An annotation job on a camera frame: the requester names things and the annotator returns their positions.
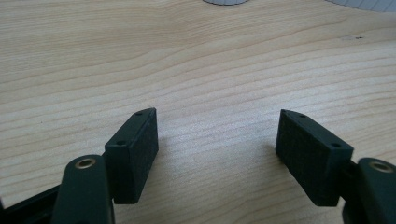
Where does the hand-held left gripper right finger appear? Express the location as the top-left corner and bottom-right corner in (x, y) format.
(275, 108), (355, 207)

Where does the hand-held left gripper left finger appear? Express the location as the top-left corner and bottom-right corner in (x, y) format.
(104, 107), (160, 205)

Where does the grey checked cloth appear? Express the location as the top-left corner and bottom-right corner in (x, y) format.
(325, 0), (396, 13)

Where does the grey round object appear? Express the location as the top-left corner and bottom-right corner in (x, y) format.
(202, 0), (250, 7)

